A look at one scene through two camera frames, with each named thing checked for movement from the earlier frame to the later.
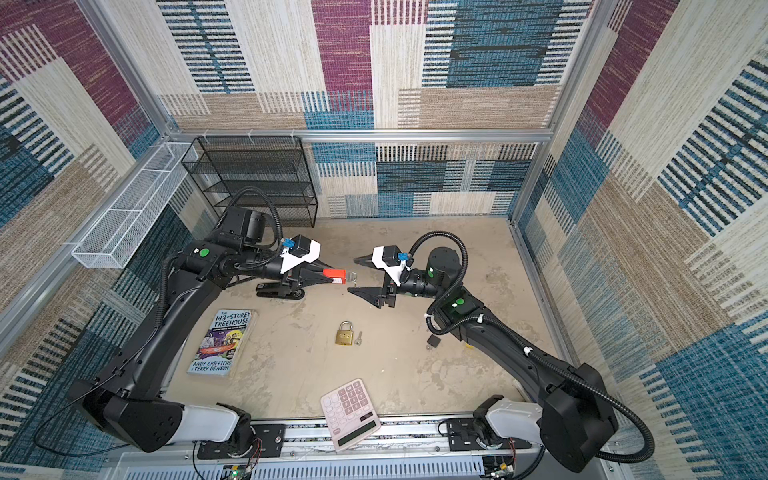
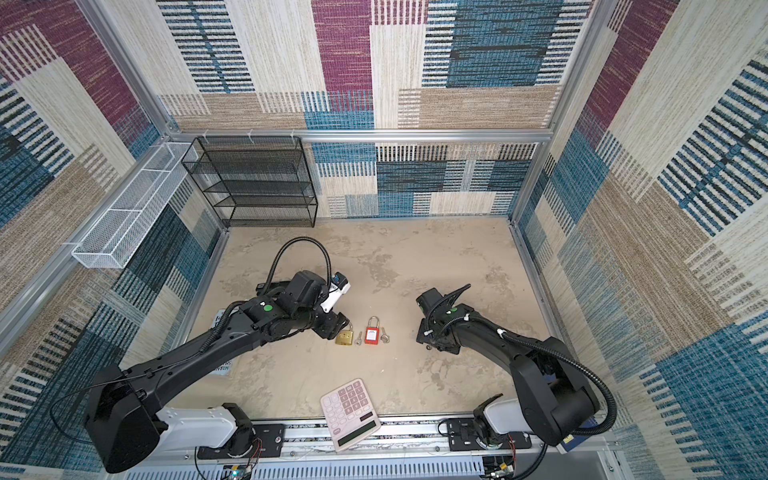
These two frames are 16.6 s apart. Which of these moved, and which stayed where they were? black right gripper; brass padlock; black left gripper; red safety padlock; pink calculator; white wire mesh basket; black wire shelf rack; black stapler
Moved: black left gripper; black right gripper; red safety padlock
Stayed: brass padlock; black stapler; black wire shelf rack; white wire mesh basket; pink calculator
